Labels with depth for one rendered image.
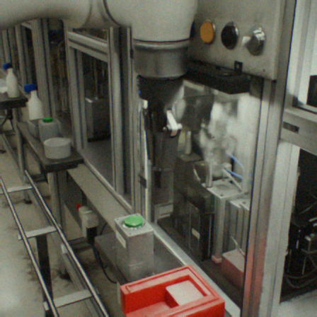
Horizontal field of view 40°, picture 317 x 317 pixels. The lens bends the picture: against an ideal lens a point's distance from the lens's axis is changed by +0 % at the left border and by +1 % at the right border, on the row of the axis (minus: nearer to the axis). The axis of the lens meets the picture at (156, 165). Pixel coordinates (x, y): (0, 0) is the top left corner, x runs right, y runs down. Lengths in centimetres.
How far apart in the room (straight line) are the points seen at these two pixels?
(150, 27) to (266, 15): 17
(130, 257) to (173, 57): 43
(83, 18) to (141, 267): 51
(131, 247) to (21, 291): 162
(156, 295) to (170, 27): 49
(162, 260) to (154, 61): 50
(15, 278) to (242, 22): 213
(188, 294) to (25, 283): 175
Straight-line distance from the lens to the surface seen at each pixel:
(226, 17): 71
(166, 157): 73
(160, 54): 68
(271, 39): 63
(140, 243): 91
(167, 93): 70
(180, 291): 87
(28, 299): 242
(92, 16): 76
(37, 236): 137
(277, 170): 67
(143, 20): 68
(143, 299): 87
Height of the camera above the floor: 150
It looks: 23 degrees down
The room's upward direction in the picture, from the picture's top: straight up
